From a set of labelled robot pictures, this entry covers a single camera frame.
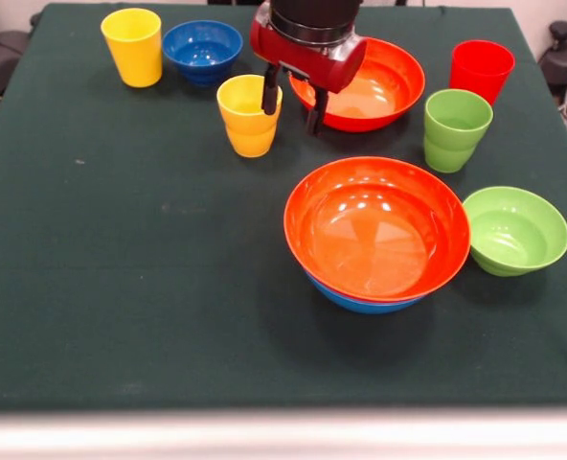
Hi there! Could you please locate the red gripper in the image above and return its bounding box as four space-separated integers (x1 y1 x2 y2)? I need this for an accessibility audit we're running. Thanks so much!
249 1 369 137

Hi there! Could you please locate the yellow ridged cup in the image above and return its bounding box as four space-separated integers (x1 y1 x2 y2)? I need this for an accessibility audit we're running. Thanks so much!
215 74 284 159

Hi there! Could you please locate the large orange bowl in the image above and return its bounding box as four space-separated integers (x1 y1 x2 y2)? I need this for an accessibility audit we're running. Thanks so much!
283 155 472 304
287 36 427 133

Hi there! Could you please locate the large light blue bowl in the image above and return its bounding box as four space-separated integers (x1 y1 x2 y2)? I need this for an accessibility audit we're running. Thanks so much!
306 273 429 316

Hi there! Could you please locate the small dark blue bowl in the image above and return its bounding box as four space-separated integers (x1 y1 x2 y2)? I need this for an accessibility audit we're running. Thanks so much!
162 19 244 87

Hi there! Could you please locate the green ridged cup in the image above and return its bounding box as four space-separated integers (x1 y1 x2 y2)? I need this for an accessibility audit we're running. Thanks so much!
423 88 494 174

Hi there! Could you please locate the tall smooth yellow cup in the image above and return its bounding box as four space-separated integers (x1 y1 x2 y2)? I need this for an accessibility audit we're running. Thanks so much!
100 7 164 89

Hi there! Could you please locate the red cup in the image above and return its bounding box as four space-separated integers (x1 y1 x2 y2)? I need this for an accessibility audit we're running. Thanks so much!
449 39 516 106

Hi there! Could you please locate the small green bowl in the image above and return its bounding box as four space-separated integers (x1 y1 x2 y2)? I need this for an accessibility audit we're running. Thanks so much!
462 186 567 278

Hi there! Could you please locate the dark green table cloth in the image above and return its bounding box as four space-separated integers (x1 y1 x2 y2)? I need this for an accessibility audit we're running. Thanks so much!
0 2 567 413

